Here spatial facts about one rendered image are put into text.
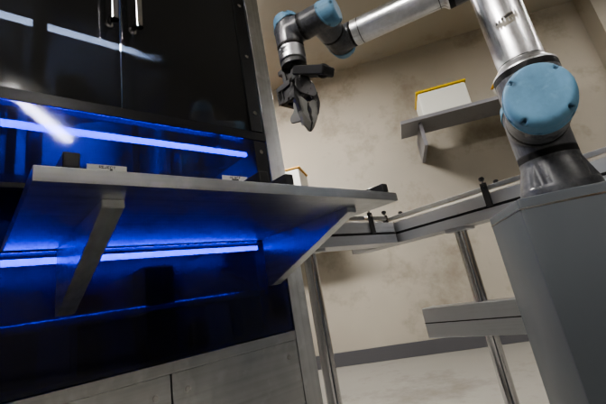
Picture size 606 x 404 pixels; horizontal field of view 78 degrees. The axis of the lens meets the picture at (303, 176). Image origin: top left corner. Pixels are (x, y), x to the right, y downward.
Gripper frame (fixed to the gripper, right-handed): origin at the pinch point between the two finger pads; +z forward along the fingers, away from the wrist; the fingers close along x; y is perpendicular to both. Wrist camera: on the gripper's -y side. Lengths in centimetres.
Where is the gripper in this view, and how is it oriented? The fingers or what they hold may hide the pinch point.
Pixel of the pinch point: (311, 124)
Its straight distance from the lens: 97.2
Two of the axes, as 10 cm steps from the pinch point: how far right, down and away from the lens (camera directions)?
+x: -7.5, -0.7, -6.6
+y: -6.4, 3.4, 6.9
